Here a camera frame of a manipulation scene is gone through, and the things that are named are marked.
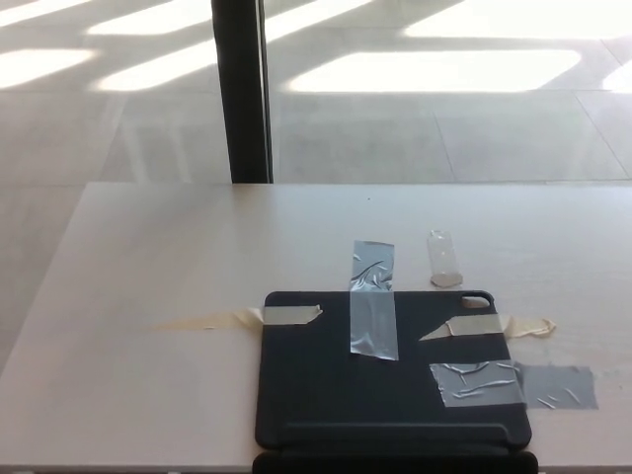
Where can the short beige masking tape strip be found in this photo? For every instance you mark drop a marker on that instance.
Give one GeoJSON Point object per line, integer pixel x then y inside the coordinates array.
{"type": "Point", "coordinates": [479, 326]}

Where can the clear plastic tube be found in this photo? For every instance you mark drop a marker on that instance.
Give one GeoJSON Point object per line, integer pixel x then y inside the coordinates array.
{"type": "Point", "coordinates": [443, 260]}

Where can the black window frame post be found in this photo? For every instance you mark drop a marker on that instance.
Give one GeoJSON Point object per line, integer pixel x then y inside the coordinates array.
{"type": "Point", "coordinates": [243, 94]}

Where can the wide grey duct tape strip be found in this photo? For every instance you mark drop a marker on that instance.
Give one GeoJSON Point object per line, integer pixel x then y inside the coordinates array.
{"type": "Point", "coordinates": [494, 382]}

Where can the long grey duct tape strip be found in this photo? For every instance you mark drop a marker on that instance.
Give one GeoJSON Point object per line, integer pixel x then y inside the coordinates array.
{"type": "Point", "coordinates": [373, 301]}

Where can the dark tablet cover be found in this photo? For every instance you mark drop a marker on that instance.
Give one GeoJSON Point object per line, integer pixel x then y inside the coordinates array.
{"type": "Point", "coordinates": [326, 385]}

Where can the long beige masking tape strip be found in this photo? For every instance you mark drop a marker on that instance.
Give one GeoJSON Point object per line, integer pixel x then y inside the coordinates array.
{"type": "Point", "coordinates": [289, 315]}

